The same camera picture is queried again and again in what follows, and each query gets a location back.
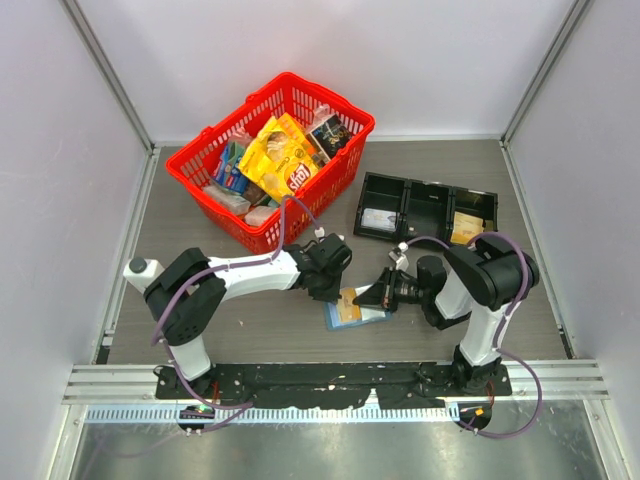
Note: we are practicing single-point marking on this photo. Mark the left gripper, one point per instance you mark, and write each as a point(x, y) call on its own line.
point(331, 294)

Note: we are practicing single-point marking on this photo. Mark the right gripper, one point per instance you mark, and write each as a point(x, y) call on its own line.
point(382, 292)

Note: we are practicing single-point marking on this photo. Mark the blue card holder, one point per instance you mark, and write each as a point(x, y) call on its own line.
point(369, 315)

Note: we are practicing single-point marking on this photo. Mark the gold credit card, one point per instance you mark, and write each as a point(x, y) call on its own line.
point(347, 311)
point(465, 228)

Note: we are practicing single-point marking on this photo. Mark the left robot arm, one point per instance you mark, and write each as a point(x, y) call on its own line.
point(184, 296)

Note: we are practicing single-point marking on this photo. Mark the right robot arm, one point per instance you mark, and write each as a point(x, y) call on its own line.
point(481, 283)

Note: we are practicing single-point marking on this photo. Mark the white card in tray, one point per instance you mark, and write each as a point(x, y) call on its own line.
point(377, 219)

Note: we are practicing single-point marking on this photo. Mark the pink wrapped packet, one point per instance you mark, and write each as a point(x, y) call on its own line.
point(258, 215)

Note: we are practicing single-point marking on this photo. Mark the black three-compartment tray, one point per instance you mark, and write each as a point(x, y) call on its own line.
point(423, 208)

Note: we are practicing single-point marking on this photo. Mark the clear wrapped packet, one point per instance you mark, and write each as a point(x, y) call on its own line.
point(235, 204)

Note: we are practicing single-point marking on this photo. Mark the yellow Lays chips bag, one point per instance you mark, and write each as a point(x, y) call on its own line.
point(279, 159)

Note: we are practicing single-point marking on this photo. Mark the black snack box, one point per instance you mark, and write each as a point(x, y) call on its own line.
point(329, 135)

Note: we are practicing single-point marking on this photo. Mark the blue green packet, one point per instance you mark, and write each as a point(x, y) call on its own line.
point(227, 174)

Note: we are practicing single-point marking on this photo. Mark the red plastic shopping basket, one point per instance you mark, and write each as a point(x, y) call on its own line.
point(194, 164)

